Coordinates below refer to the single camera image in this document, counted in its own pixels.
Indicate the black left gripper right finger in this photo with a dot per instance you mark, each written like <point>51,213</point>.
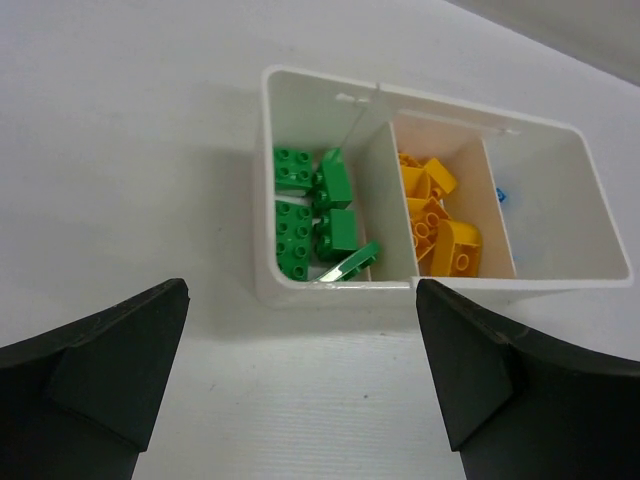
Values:
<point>520,404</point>

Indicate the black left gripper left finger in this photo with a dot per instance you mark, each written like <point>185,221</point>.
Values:
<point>81,401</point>

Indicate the yellow lego curved brick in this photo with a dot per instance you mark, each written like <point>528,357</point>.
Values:
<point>457,250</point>

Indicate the blue lego piece in bin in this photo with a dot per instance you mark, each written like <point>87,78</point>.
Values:
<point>502,196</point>

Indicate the green flat lego plate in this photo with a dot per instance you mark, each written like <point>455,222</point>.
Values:
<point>352,265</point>

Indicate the yellow lego brick top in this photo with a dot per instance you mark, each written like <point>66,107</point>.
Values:
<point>426,178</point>

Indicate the green lego brick lower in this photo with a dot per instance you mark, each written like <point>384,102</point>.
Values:
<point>336,235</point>

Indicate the white three-compartment container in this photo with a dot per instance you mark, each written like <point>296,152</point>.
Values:
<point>554,234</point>

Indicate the green lego long brick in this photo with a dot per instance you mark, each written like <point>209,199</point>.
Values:
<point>293,226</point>

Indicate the green lego brick upper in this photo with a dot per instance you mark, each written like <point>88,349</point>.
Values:
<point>331,187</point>

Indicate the green lego brick four-stud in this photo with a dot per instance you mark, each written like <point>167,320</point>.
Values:
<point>293,171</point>

